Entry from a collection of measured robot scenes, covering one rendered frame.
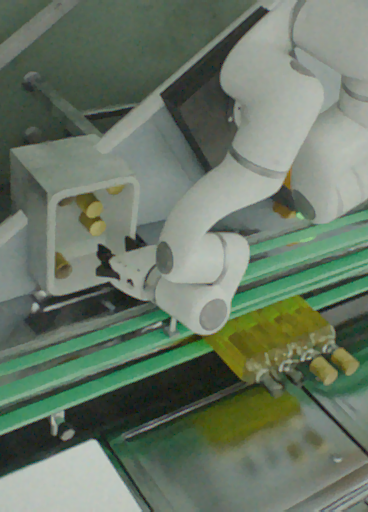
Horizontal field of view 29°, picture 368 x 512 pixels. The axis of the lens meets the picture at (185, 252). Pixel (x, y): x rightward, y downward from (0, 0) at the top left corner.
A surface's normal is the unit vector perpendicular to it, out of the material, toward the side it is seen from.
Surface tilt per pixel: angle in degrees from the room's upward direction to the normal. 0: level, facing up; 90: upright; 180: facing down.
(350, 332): 89
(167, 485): 90
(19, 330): 90
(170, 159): 0
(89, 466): 90
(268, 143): 46
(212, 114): 1
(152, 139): 0
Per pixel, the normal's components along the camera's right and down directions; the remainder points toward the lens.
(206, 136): 0.54, 0.56
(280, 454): 0.11, -0.80
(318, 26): -0.67, 0.11
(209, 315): 0.55, 0.33
